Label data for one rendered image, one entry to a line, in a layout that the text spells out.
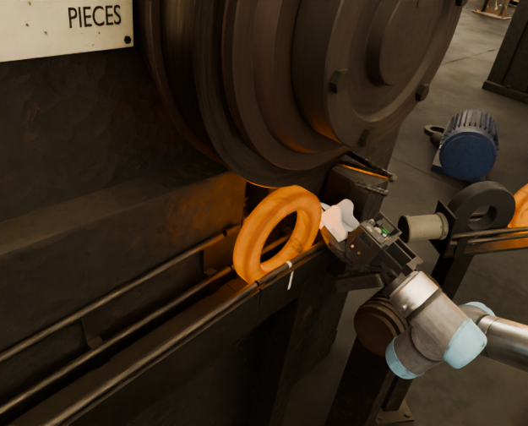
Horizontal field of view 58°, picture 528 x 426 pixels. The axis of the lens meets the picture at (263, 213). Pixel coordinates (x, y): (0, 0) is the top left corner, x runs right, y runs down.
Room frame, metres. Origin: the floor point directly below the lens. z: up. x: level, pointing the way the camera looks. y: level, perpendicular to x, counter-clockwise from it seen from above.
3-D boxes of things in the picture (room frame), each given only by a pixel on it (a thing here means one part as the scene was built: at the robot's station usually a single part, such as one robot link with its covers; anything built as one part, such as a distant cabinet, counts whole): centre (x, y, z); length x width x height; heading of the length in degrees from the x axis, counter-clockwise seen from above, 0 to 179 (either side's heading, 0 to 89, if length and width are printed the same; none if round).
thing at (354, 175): (0.83, -0.17, 0.68); 0.11 x 0.08 x 0.24; 51
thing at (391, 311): (0.81, -0.35, 0.27); 0.22 x 0.13 x 0.53; 141
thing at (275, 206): (0.64, -0.03, 0.75); 0.18 x 0.03 x 0.18; 140
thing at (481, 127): (2.65, -1.13, 0.17); 0.57 x 0.31 x 0.34; 161
